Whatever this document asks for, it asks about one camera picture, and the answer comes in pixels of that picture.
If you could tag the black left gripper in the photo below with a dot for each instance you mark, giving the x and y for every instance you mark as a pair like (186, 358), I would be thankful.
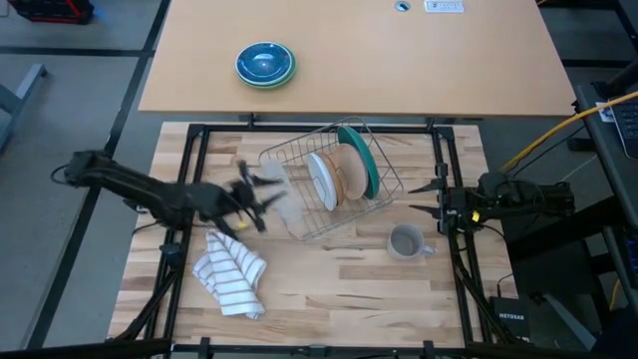
(249, 204)

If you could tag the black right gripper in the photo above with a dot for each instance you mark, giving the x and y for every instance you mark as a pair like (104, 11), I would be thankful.
(463, 209)

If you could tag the white plate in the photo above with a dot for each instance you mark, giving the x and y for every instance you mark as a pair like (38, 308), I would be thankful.
(321, 182)

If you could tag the large green plate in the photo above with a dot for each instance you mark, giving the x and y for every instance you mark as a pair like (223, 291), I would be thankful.
(366, 159)

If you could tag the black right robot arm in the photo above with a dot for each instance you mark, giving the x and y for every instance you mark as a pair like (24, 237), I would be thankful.
(538, 199)

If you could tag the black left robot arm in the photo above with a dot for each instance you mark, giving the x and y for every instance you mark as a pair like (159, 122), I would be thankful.
(149, 192)

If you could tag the white cutlery holder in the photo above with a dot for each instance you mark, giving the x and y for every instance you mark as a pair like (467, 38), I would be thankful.
(289, 209)

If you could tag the yellow tag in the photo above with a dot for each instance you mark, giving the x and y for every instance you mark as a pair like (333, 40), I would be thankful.
(475, 216)
(242, 224)

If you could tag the grey ceramic mug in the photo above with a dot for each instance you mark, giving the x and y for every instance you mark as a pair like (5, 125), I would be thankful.
(406, 243)

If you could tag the white brown striped towel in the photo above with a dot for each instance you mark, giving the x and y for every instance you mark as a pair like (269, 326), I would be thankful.
(229, 274)

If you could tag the small green plate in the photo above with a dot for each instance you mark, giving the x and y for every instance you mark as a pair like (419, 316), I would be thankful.
(286, 81)

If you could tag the stacked blue green bowls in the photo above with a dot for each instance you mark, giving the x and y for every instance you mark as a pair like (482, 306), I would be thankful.
(264, 62)

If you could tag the light wooden desk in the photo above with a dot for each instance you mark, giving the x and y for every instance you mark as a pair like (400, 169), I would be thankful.
(399, 65)

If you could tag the black side table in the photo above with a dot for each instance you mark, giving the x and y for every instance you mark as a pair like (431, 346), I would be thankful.
(603, 164)

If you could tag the white label card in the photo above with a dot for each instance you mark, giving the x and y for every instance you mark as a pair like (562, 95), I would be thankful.
(605, 112)

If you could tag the white power strip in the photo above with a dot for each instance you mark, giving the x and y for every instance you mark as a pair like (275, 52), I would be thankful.
(443, 6)

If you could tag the black keyboard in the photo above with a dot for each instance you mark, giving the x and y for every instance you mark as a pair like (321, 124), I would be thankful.
(628, 129)

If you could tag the red black crate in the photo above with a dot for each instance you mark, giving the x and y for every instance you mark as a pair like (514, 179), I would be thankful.
(50, 10)

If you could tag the black metal table frame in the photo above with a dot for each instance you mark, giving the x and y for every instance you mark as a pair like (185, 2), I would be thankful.
(224, 128)

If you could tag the black Netgear network switch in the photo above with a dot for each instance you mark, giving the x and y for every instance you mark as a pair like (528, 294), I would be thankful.
(511, 319)

